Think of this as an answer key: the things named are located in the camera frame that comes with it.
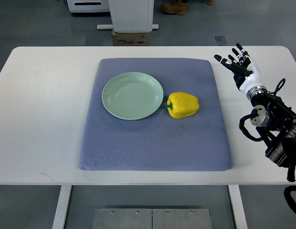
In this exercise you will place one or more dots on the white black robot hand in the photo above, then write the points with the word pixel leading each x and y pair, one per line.
pixel 246 73

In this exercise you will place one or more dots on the light green plate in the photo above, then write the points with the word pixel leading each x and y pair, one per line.
pixel 132 96

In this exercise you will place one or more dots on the grey floor outlet plate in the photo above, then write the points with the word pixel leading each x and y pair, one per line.
pixel 221 39

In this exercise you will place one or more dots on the yellow bell pepper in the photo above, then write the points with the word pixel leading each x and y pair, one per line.
pixel 181 105

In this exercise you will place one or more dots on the left white table leg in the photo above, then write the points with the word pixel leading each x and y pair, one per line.
pixel 62 207

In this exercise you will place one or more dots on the right white table leg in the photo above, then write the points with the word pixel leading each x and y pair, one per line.
pixel 237 207

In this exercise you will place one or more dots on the cardboard box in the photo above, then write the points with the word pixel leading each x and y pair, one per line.
pixel 129 39

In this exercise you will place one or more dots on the white cabinet with slot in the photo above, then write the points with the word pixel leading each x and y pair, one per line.
pixel 87 6

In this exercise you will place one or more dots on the tan work boot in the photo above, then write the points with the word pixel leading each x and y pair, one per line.
pixel 209 2
pixel 177 7

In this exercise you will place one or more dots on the blue quilted mat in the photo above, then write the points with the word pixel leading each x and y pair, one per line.
pixel 158 142

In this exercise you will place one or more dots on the metal floor plate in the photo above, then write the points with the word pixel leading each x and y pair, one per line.
pixel 151 218

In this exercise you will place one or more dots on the white table leg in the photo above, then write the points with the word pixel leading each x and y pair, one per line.
pixel 237 207
pixel 62 207

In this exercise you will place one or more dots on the white pedestal base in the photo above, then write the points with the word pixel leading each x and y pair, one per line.
pixel 130 16

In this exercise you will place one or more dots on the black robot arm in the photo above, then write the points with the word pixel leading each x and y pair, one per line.
pixel 272 122

